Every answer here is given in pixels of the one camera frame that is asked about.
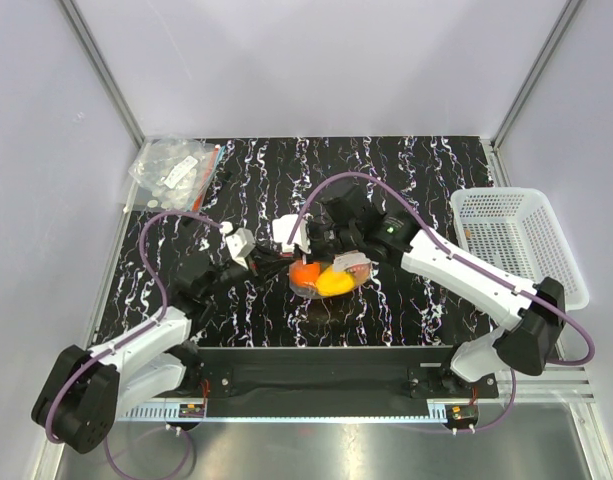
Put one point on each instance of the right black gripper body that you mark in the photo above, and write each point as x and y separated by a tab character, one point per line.
329	240

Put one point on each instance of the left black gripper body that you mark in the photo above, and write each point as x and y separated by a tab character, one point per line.
228	276

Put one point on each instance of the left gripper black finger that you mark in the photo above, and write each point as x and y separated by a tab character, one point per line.
263	277
271	260

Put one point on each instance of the orange fruit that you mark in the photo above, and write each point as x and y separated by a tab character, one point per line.
304	275

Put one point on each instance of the clear zip bag orange zipper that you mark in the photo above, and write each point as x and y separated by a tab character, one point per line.
355	262

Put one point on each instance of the yellow bell pepper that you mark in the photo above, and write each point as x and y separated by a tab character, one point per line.
335	283

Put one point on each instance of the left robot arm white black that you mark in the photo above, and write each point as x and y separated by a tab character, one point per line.
88	389

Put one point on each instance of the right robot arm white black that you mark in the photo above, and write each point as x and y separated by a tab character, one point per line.
527	315

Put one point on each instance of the stack of spare zip bags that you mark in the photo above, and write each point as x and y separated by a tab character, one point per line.
174	173

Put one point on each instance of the black marbled table mat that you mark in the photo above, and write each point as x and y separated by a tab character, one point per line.
260	179

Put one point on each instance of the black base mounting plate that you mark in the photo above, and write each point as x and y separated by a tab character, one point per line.
336	376

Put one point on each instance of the white plastic mesh basket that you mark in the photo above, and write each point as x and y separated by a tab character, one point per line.
517	230

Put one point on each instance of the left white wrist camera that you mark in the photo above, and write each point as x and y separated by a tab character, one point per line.
239	241

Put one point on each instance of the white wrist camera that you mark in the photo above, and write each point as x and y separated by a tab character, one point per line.
239	241
291	234

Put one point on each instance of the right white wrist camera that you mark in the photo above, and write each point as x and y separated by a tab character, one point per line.
291	234

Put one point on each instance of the right aluminium frame post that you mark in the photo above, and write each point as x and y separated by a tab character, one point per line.
558	31

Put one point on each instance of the aluminium frame post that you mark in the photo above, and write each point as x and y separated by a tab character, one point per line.
94	55
558	31

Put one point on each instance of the white slotted cable duct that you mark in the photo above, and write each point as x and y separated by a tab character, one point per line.
222	411

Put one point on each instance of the left aluminium frame post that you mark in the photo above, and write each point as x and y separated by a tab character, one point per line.
94	55

